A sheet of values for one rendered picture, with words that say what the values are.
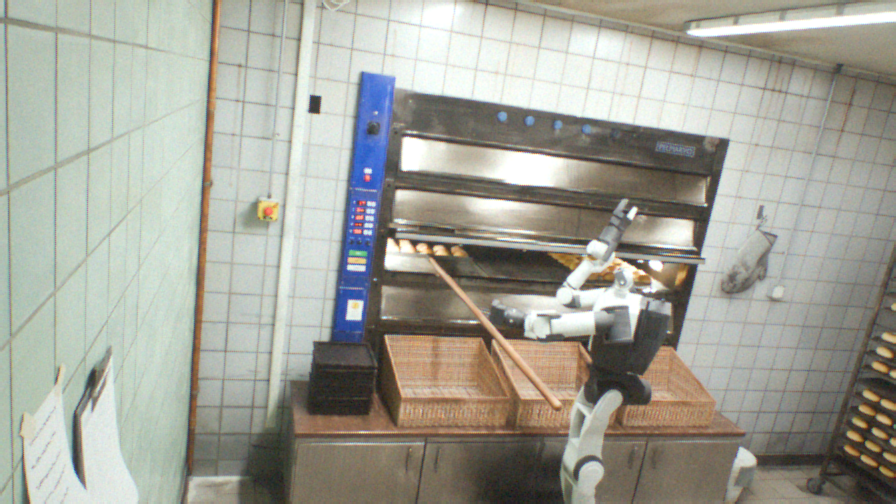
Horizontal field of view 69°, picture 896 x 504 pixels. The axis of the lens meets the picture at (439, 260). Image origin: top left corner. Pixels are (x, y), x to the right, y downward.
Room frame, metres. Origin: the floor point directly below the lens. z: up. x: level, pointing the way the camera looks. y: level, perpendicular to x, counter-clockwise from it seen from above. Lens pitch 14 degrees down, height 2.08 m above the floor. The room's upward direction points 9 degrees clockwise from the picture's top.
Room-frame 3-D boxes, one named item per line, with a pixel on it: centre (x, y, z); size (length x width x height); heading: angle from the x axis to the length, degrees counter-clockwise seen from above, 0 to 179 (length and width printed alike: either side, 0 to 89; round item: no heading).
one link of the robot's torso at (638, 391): (2.64, -0.86, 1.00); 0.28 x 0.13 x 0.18; 107
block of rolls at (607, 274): (4.06, -1.01, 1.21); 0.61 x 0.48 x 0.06; 17
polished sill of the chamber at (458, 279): (3.50, -0.58, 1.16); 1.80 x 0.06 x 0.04; 107
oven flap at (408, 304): (3.47, -0.59, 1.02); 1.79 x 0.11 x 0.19; 107
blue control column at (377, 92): (4.05, 0.69, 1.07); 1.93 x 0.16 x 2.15; 17
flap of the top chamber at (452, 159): (3.47, -0.59, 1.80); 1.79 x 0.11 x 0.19; 107
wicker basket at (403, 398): (3.04, -0.11, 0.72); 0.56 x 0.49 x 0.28; 109
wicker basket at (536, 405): (3.22, -0.68, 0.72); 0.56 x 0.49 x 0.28; 108
